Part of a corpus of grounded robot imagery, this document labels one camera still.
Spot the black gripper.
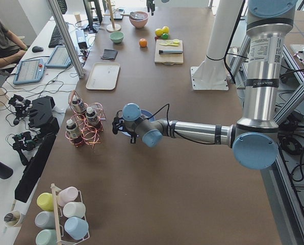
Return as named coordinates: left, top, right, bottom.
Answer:
left=112, top=112, right=137, bottom=143
left=146, top=0, right=155, bottom=15

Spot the blue round plate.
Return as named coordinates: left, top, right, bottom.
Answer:
left=119, top=109, right=156, bottom=137

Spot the orange fruit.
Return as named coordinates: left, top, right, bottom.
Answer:
left=139, top=38, right=147, bottom=48

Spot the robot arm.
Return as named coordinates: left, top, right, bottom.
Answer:
left=112, top=1, right=296, bottom=169

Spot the steel ice scoop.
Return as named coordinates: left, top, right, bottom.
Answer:
left=121, top=11, right=145, bottom=20

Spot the pink bowl of ice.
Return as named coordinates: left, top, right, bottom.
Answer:
left=129, top=11, right=148, bottom=29

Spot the tea bottle back right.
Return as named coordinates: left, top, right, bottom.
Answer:
left=86, top=107, right=102, bottom=130

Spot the tea bottle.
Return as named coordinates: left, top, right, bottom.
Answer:
left=71, top=97, right=86, bottom=114
left=86, top=107, right=102, bottom=130
left=66, top=119, right=84, bottom=147

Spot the lower whole lemon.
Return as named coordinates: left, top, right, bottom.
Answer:
left=155, top=29, right=164, bottom=37

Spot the whole lemon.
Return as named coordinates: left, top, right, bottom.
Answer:
left=162, top=26, right=169, bottom=34
left=155, top=29, right=164, bottom=37

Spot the upper whole lemon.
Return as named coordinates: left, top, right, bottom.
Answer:
left=162, top=26, right=169, bottom=34

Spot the green lime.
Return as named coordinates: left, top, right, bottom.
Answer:
left=161, top=33, right=169, bottom=39

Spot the tea bottle back left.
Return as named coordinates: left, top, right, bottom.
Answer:
left=71, top=97, right=86, bottom=114

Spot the tea bottle front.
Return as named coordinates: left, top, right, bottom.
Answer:
left=66, top=119, right=84, bottom=147

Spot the wooden cup tree stand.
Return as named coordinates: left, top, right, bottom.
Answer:
left=103, top=0, right=121, bottom=33

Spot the green bowl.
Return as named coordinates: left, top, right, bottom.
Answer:
left=109, top=31, right=124, bottom=44

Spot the cream rabbit tray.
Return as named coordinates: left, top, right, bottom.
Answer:
left=86, top=62, right=120, bottom=90

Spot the steel muddler black tip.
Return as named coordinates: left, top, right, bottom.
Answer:
left=159, top=50, right=183, bottom=55

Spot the wooden cutting board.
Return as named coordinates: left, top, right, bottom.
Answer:
left=154, top=39, right=184, bottom=65

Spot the grey folded cloth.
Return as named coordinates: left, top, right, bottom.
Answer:
left=101, top=49, right=118, bottom=60

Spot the white pillar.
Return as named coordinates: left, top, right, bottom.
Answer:
left=206, top=1, right=245, bottom=61

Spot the teach pendant far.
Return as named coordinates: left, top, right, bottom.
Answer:
left=45, top=46, right=71, bottom=69

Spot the teach pendant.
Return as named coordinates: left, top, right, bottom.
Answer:
left=13, top=58, right=45, bottom=85
left=45, top=46, right=71, bottom=69

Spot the black keyboard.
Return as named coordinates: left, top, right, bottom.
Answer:
left=48, top=25, right=63, bottom=48

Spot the teach pendant near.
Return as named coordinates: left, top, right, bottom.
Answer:
left=13, top=58, right=45, bottom=85

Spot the black computer mouse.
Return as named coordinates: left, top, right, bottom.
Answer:
left=32, top=46, right=44, bottom=53

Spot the cup rack with cups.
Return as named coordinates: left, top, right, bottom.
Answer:
left=35, top=183, right=90, bottom=244

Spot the seated person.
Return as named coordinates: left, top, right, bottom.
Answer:
left=0, top=21, right=28, bottom=68

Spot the copper wire bottle rack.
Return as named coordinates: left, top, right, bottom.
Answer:
left=68, top=90, right=106, bottom=148

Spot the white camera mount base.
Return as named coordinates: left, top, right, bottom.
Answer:
left=190, top=57, right=229, bottom=91

